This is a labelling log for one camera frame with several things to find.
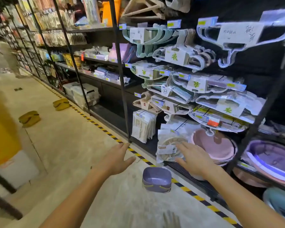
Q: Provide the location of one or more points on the person's left hand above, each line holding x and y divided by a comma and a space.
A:
114, 161

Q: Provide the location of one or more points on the person's right hand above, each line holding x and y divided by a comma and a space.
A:
197, 163

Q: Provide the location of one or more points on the person's left thumb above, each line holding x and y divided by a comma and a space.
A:
130, 160

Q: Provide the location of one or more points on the person's right thumb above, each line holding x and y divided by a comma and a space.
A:
180, 161

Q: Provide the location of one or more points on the person's left forearm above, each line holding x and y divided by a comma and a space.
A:
80, 199

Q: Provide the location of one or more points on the person's right forearm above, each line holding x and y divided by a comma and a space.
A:
242, 201

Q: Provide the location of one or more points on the purple plastic basin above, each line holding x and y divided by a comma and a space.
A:
156, 180

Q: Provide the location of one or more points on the bundle of white hanging packets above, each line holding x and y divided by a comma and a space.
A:
142, 127

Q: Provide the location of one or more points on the yellow black hazard tape strip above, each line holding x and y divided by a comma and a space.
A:
102, 128

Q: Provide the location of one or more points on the bundle of orange label hangers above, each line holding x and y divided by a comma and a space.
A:
216, 121

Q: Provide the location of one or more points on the bundle of beige hangers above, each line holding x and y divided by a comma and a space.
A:
144, 104

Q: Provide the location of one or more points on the bundle of blue green hangers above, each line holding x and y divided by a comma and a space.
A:
173, 92

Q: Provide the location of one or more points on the bundle of clear wrapped hangers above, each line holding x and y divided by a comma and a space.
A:
230, 105

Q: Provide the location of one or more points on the black metal shelving rack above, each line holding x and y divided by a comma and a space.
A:
120, 80

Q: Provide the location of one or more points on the row of flat shelf packets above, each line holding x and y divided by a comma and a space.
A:
106, 75

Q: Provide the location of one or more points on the yellow plastic basin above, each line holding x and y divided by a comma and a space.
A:
61, 104
29, 119

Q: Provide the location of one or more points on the bundle of pale green hangers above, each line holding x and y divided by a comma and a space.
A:
147, 71

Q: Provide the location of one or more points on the large purple basin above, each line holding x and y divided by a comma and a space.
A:
273, 161

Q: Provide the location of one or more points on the bundle of grey white hangers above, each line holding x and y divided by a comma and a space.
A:
180, 56

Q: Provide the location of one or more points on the pink folded items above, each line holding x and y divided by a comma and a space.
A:
120, 53

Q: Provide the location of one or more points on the light blue basin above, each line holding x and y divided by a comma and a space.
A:
281, 204

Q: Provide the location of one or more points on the white box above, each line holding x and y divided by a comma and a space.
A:
19, 170

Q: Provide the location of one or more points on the stack of yellow baskets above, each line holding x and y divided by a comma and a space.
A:
72, 60

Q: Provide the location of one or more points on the yellow bin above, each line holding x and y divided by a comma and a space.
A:
2, 137

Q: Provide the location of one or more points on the bundle of large white hangers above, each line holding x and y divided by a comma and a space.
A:
239, 33

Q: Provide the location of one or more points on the orange bag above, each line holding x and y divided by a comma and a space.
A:
109, 11

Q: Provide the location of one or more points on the bundle of wooden hangers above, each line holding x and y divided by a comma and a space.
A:
142, 9

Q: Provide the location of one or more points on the rows of hanging utensil packets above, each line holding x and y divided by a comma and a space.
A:
49, 21

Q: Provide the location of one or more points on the black metal post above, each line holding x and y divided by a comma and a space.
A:
4, 199

